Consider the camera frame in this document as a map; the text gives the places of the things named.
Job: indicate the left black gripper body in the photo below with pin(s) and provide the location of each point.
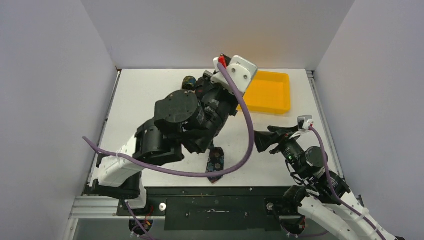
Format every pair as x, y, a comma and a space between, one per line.
216, 102

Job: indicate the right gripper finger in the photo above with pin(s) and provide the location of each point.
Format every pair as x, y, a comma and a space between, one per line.
263, 140
283, 130

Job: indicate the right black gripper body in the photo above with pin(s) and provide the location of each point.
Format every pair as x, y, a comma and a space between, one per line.
282, 141

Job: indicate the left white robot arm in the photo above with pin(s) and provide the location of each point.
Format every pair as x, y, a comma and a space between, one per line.
187, 119

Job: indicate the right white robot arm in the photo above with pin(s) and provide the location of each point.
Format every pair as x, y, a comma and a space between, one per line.
320, 195

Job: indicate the rolled tie blue yellow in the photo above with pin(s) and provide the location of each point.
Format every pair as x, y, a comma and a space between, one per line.
189, 83

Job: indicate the yellow plastic tray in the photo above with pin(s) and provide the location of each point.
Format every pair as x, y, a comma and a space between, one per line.
269, 93

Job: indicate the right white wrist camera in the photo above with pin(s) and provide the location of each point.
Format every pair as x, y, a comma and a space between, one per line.
304, 122

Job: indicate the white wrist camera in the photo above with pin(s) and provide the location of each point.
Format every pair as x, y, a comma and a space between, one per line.
239, 69
304, 122

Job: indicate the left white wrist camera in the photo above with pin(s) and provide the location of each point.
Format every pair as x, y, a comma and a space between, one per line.
239, 69

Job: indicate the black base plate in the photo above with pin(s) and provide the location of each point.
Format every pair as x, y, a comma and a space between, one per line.
281, 212

